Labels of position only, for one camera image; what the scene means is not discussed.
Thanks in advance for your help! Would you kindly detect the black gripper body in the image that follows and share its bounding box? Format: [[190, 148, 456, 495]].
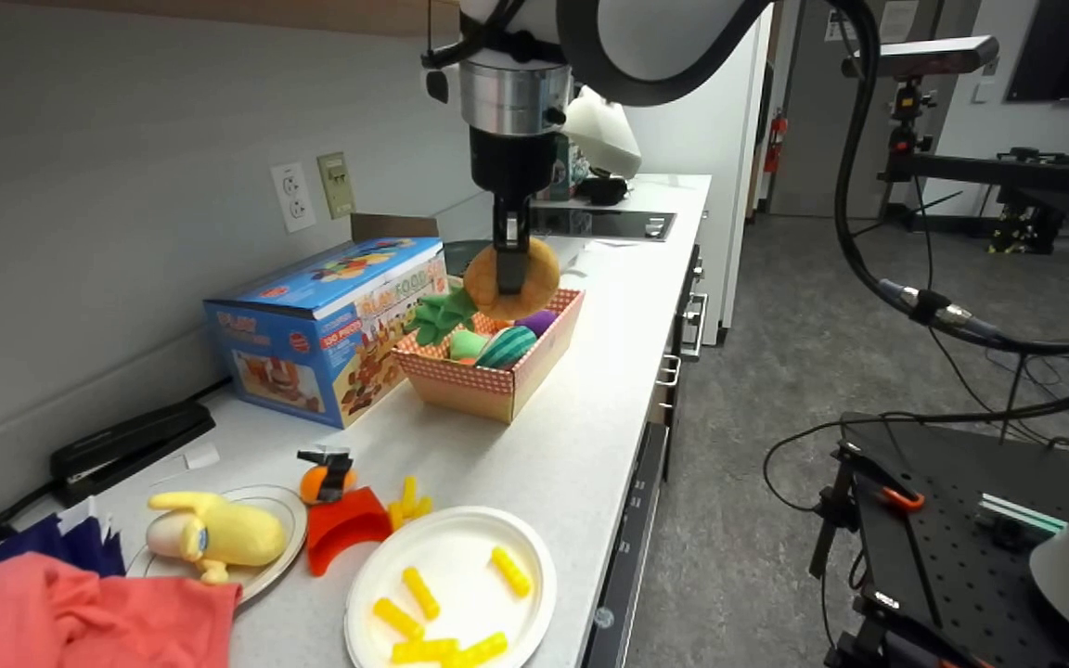
[[469, 126, 572, 247]]

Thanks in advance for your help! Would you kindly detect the orange plush bread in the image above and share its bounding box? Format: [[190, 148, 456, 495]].
[[460, 234, 563, 324]]

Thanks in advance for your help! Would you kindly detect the purple plushie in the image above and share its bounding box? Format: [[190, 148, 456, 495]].
[[517, 309, 563, 341]]

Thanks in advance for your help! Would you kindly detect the yellow banana plushie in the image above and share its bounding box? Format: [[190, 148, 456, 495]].
[[139, 487, 288, 586]]

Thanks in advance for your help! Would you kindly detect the red checkered cardboard box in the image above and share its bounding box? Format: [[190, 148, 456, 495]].
[[389, 285, 587, 427]]

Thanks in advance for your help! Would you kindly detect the blue toy food box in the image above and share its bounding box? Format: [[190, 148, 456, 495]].
[[200, 234, 451, 432]]

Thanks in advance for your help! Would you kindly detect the teal striped plushie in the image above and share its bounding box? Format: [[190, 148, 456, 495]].
[[471, 324, 543, 371]]

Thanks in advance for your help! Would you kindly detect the green plushie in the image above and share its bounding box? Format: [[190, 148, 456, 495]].
[[409, 285, 492, 364]]

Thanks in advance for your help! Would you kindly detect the small black device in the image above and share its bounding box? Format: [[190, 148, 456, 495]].
[[572, 174, 636, 207]]

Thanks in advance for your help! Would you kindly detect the black cooktop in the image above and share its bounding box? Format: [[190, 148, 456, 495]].
[[527, 205, 679, 247]]

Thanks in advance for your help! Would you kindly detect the yellow toy fries bunch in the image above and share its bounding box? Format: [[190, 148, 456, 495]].
[[387, 476, 438, 532]]

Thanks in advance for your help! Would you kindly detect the red fire extinguisher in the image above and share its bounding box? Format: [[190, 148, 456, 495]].
[[763, 113, 795, 178]]

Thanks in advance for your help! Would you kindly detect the orange and black toy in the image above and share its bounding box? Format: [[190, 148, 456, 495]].
[[294, 447, 360, 510]]

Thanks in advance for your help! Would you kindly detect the white paper plate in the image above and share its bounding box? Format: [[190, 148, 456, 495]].
[[341, 505, 559, 668]]

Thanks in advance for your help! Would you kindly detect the black dishwasher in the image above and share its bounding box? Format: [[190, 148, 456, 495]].
[[579, 356, 681, 668]]

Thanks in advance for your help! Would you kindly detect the yellow toy fry piece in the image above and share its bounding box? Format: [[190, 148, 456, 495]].
[[368, 595, 426, 646], [451, 628, 512, 668], [387, 636, 460, 668], [396, 564, 443, 622], [485, 544, 534, 600]]

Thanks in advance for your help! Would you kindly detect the red toy fry holder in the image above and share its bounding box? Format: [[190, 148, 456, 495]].
[[303, 484, 396, 580]]

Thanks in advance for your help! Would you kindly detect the small beige plate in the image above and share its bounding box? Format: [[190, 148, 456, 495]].
[[121, 484, 310, 604]]

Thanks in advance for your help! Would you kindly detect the black clamp stand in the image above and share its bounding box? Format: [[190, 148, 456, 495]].
[[805, 478, 868, 586]]

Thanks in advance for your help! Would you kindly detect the black stapler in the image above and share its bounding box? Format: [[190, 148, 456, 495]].
[[47, 402, 220, 510]]

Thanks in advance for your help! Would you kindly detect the orange and black clamp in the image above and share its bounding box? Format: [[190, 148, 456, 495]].
[[835, 443, 935, 521]]

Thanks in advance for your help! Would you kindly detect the navy blue cloth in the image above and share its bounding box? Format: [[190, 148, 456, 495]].
[[0, 510, 128, 581]]

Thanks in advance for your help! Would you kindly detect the black perforated breadboard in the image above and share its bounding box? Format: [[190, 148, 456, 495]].
[[835, 411, 1069, 668]]

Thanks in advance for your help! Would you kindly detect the pale green strip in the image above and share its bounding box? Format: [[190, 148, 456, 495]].
[[975, 489, 1069, 539]]

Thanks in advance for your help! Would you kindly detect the pink cloth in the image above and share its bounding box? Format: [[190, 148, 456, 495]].
[[0, 549, 243, 668]]

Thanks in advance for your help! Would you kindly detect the beige wall plate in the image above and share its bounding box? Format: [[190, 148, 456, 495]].
[[314, 148, 355, 224]]

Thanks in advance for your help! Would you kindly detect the white wall outlet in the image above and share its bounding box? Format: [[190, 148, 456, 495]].
[[266, 160, 318, 238]]

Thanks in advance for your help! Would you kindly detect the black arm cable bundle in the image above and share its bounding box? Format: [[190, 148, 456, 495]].
[[418, 0, 1069, 432]]

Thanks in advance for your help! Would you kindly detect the black stereo camera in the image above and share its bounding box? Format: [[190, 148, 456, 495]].
[[842, 32, 1001, 80]]

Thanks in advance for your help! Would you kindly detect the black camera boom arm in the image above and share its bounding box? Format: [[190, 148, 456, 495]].
[[884, 72, 1069, 256]]

